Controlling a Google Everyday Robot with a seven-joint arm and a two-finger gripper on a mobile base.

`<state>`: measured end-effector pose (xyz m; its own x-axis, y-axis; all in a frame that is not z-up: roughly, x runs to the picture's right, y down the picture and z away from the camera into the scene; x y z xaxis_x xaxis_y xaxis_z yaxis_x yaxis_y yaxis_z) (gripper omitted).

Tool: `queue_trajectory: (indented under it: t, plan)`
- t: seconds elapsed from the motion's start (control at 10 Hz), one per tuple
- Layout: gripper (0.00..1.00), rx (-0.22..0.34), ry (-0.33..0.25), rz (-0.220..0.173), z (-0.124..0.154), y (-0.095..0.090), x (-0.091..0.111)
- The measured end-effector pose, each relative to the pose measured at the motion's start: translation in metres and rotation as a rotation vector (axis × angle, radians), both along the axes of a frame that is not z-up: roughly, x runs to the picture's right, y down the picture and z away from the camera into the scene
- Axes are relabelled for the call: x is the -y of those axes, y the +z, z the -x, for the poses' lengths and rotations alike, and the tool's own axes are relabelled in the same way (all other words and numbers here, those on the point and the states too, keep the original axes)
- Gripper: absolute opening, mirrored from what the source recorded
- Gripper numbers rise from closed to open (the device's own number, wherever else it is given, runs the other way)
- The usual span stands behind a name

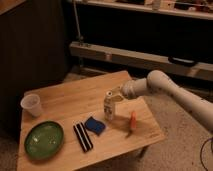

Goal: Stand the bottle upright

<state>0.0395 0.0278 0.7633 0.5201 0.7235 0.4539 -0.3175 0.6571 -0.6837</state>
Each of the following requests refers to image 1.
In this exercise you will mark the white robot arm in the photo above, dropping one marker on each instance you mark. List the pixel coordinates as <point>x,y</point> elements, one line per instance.
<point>157,81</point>

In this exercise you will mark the orange bottle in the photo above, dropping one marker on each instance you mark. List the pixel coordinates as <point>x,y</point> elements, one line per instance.
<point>132,124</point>

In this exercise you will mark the black striped rectangular block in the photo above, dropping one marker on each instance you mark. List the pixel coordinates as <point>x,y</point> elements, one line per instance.
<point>83,137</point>

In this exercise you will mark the green plate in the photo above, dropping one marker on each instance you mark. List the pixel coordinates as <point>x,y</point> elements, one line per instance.
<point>44,140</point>

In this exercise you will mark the metal pole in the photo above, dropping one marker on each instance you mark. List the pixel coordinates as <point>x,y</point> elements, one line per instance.
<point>79,35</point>

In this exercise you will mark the wooden table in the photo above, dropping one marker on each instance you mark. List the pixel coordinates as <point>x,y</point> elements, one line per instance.
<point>73,102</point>

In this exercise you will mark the dark wooden cabinet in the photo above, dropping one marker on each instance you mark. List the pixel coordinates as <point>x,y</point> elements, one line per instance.
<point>32,49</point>

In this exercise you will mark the blue sponge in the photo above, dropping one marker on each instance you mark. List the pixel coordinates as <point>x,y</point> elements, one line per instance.
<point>95,126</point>

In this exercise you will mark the translucent plastic cup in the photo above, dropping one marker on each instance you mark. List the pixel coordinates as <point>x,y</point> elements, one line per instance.
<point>32,104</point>

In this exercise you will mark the wooden shelf rail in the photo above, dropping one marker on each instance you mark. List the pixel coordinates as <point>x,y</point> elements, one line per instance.
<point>141,60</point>

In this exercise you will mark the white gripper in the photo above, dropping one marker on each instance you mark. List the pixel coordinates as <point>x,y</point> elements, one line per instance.
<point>112,96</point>

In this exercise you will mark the black handle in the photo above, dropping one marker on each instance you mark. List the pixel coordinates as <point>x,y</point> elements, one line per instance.
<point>182,62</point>

